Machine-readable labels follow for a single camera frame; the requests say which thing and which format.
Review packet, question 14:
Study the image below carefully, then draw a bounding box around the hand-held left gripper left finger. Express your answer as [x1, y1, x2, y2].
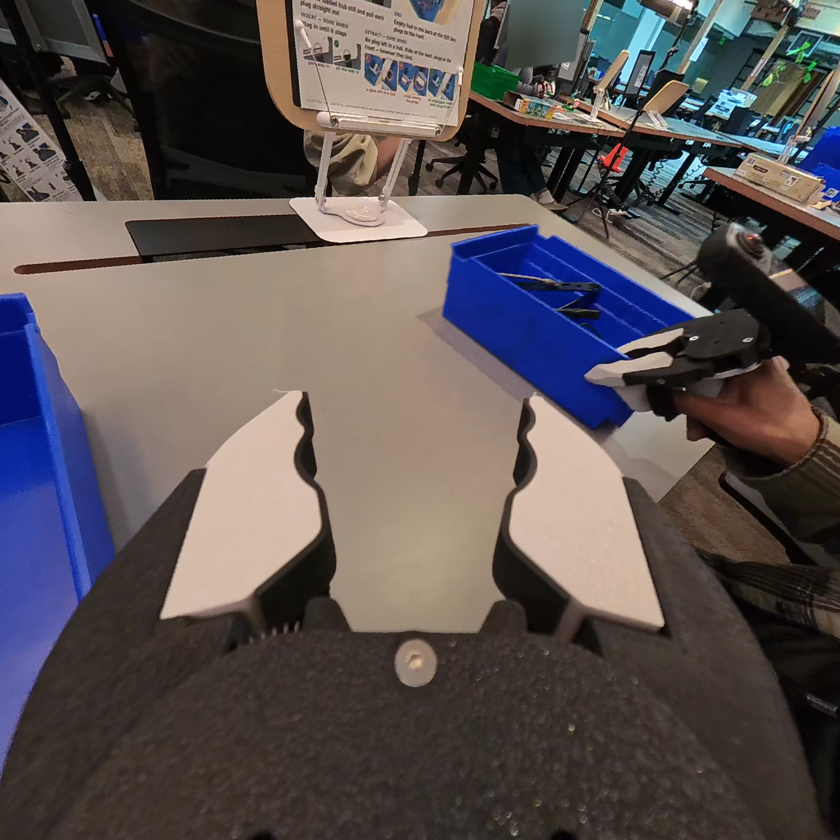
[161, 390, 337, 636]

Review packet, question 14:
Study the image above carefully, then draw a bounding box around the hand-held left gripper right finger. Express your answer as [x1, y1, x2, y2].
[493, 394, 665, 641]

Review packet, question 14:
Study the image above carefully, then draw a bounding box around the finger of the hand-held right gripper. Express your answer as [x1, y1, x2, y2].
[584, 327, 689, 388]
[620, 364, 677, 416]

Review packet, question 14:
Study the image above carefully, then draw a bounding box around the blue plastic bin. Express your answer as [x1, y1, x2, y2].
[443, 225, 698, 431]
[0, 292, 118, 762]

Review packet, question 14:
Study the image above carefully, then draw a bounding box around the person's right forearm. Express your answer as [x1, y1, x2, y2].
[718, 406, 840, 559]

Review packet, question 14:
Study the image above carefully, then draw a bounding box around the person's right hand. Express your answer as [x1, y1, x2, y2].
[669, 357, 823, 468]

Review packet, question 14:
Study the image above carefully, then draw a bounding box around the wooden-edged desk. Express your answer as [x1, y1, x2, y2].
[701, 166, 840, 266]

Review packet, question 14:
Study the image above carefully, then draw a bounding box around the black tripod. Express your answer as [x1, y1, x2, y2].
[577, 108, 657, 238]

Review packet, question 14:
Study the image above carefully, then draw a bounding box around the cardboard box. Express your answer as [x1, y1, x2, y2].
[734, 154, 826, 206]

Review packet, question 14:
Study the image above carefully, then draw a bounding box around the blue storage crate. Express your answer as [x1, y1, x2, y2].
[797, 126, 840, 179]

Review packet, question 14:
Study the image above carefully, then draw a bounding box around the long grey desk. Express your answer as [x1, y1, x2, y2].
[469, 88, 746, 221]

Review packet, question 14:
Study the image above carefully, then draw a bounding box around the black office chair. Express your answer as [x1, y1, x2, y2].
[427, 115, 501, 194]

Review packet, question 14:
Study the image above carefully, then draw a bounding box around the green plastic crate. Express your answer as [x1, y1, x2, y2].
[472, 62, 521, 101]

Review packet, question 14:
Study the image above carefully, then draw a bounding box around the instruction sheet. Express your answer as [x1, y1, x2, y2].
[289, 0, 476, 112]

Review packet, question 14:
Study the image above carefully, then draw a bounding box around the printed poster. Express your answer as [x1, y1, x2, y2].
[0, 79, 98, 203]

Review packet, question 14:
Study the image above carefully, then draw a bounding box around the grey braided cable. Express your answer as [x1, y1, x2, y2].
[497, 271, 603, 295]

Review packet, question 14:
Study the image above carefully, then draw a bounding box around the black cable cover plate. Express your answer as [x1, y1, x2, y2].
[125, 213, 329, 261]

